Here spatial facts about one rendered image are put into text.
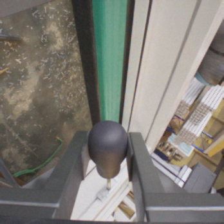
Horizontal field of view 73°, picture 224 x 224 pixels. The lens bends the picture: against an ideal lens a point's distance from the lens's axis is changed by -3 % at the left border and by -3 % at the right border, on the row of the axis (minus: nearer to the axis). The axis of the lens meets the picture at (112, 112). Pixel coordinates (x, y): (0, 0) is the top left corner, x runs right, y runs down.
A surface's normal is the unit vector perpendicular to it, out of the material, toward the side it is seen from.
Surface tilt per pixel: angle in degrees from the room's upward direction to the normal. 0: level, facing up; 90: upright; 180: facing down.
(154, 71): 90
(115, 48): 0
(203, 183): 90
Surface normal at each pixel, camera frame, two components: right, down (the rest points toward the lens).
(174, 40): -0.67, 0.58
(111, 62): 0.74, 0.54
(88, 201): 0.01, -0.61
